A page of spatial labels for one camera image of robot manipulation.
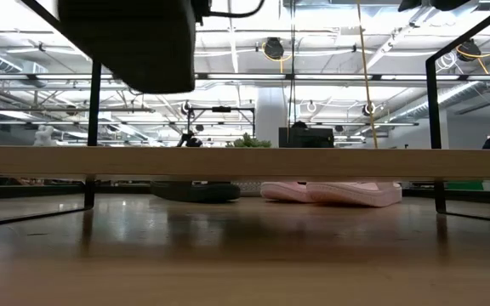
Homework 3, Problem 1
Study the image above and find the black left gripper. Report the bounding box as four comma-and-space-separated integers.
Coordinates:
191, 0, 212, 25

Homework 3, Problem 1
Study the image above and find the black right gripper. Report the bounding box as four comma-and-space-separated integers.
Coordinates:
397, 0, 472, 13

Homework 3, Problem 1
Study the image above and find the black rubber slide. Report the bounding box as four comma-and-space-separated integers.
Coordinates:
56, 0, 198, 95
150, 181, 242, 203

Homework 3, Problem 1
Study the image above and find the pink rubber slide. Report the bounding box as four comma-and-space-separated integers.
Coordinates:
259, 181, 315, 204
305, 181, 403, 208

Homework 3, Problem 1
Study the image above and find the black background robot rig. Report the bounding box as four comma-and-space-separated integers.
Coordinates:
175, 99, 257, 149

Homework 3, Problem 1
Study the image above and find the green artificial plant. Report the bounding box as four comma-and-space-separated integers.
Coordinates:
226, 133, 273, 149

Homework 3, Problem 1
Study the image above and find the green box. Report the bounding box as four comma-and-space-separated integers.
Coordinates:
445, 181, 485, 191

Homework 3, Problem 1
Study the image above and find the white figure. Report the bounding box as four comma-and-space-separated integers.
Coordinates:
31, 124, 59, 148

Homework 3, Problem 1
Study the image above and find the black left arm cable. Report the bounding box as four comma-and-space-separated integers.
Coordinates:
204, 0, 266, 20

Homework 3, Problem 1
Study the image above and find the black ceiling cable reel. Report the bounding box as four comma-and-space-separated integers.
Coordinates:
456, 38, 482, 63
263, 37, 287, 61

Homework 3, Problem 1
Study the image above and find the yellow cable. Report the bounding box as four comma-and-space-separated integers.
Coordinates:
356, 0, 379, 149

